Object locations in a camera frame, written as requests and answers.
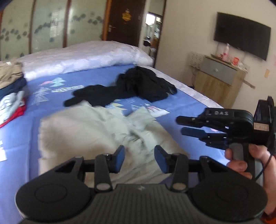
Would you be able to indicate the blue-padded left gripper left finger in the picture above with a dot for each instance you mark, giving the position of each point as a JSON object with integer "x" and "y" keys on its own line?
{"x": 115, "y": 160}

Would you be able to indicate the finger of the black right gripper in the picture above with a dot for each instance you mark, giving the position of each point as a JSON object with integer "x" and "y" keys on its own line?
{"x": 202, "y": 135}
{"x": 198, "y": 122}

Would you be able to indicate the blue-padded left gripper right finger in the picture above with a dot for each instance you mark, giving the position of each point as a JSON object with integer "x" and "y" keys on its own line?
{"x": 163, "y": 159}

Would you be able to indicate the beige pants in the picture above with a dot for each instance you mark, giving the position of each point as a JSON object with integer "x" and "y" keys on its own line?
{"x": 87, "y": 131}

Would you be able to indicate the right hand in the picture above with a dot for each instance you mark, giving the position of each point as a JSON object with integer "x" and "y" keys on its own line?
{"x": 261, "y": 153}

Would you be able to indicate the wooden cabinet with grey drawer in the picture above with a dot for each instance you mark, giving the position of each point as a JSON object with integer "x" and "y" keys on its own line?
{"x": 219, "y": 81}

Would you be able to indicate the white bottle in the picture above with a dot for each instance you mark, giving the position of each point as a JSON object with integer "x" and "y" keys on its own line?
{"x": 225, "y": 55}

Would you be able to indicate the black pants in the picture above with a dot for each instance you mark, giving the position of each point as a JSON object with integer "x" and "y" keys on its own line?
{"x": 135, "y": 82}

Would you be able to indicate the blue printed bed sheet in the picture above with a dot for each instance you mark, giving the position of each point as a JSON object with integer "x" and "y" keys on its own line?
{"x": 19, "y": 152}

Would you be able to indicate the stack of folded clothes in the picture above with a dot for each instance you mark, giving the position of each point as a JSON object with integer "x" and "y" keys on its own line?
{"x": 13, "y": 91}

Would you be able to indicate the dark wooden door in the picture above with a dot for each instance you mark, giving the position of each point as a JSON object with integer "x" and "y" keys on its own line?
{"x": 125, "y": 21}

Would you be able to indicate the sliding wardrobe doors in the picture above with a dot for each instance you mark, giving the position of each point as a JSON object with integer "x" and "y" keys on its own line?
{"x": 32, "y": 26}

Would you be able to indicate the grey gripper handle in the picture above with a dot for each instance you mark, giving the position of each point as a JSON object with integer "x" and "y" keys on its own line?
{"x": 255, "y": 166}

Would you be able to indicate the black wall television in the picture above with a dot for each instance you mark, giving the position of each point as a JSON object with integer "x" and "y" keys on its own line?
{"x": 243, "y": 34}

